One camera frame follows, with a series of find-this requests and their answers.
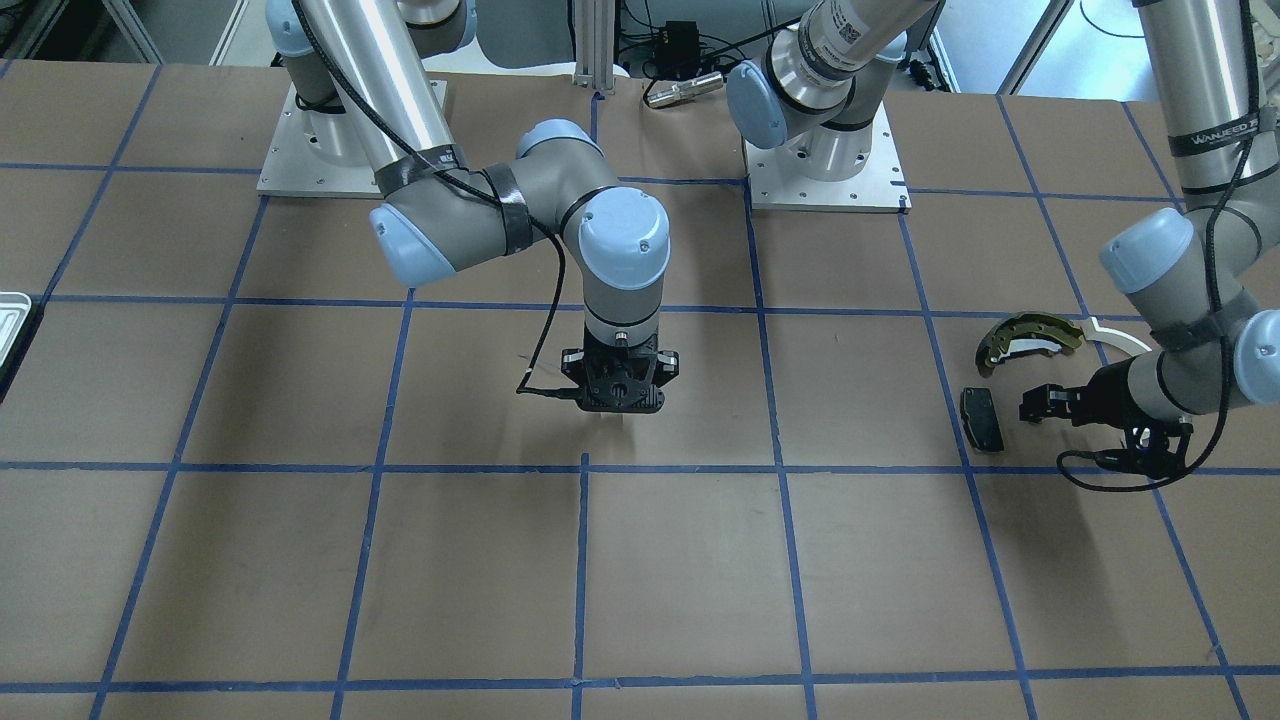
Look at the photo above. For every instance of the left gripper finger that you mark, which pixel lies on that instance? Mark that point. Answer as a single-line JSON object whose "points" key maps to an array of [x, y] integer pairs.
{"points": [[1050, 394], [1035, 411]]}

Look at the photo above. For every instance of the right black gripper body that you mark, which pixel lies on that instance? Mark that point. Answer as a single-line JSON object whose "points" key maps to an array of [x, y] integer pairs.
{"points": [[572, 363]]}

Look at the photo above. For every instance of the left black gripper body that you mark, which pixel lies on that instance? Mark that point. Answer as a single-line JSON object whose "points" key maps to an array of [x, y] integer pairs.
{"points": [[1107, 390]]}

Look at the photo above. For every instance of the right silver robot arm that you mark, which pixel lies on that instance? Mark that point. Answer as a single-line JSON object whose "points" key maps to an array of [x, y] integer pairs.
{"points": [[363, 60]]}

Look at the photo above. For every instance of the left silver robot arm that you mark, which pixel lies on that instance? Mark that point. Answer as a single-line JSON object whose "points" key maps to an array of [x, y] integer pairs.
{"points": [[1216, 348]]}

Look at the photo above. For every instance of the black brake pad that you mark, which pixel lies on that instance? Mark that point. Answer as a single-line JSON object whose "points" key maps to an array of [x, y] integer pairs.
{"points": [[979, 417]]}

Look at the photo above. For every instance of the green curved brake shoe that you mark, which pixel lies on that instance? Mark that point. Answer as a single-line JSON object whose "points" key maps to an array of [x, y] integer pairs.
{"points": [[1025, 334]]}

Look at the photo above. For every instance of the white curved plastic part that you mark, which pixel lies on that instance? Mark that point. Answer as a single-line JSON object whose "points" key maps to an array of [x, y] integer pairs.
{"points": [[1126, 343]]}

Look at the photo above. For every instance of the silver cylinder tool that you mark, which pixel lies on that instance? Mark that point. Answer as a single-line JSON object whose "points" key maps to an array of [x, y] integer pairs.
{"points": [[683, 91]]}

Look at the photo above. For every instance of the aluminium frame post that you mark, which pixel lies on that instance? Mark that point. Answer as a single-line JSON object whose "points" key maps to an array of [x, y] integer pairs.
{"points": [[593, 35]]}

